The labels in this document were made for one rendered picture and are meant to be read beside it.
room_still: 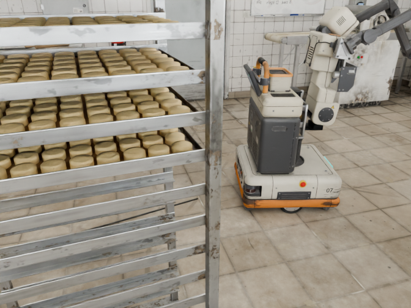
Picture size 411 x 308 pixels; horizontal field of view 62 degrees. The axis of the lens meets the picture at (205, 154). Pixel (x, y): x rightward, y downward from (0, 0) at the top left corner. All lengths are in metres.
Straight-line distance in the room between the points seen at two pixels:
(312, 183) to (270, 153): 0.36
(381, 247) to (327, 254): 0.35
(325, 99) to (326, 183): 0.55
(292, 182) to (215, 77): 1.72
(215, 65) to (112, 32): 0.20
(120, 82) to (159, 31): 0.12
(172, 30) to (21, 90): 0.29
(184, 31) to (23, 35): 0.28
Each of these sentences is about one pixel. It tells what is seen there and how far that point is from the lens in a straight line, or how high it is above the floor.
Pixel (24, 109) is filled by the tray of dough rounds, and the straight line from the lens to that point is 0.87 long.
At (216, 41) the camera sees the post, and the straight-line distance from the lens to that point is 0.69.
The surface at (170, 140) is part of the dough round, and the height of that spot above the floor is 1.06.
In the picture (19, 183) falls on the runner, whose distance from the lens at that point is 0.75.
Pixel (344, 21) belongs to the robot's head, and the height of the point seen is 1.24.
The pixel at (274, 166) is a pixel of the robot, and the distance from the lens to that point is 2.30.
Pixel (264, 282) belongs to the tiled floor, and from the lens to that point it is 1.97.
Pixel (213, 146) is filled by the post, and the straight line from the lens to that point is 0.75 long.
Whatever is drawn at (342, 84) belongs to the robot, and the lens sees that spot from 2.39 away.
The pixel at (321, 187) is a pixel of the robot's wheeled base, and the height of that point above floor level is 0.21.
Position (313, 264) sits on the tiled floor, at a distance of 2.12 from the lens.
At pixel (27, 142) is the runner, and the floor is 1.13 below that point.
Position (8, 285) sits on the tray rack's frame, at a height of 0.45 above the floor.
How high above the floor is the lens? 1.38
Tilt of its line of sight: 25 degrees down
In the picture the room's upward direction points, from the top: straight up
